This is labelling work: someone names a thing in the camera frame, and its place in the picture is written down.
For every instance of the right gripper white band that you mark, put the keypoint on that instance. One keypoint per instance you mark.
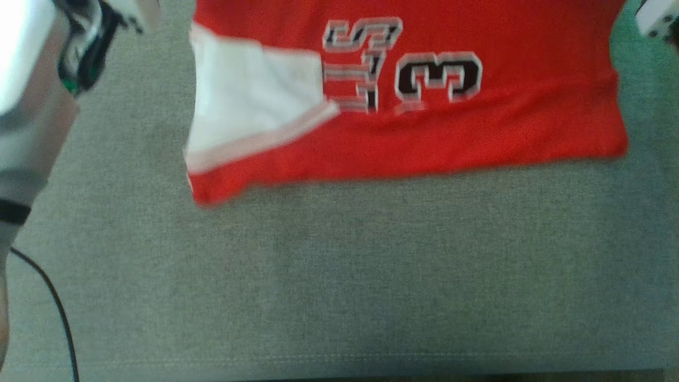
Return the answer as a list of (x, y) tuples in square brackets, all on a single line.
[(660, 18)]

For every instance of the red Bulls basketball jersey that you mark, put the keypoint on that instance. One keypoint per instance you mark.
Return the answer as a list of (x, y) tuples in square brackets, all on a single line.
[(504, 127)]

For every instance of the left robot arm silver white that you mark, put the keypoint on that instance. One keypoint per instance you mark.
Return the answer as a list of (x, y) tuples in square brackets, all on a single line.
[(32, 116)]

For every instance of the grey sofa seat cushion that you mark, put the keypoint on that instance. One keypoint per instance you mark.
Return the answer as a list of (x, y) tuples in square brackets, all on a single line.
[(339, 276)]

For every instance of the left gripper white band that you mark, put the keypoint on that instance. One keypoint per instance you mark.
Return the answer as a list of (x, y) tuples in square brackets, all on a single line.
[(135, 13)]

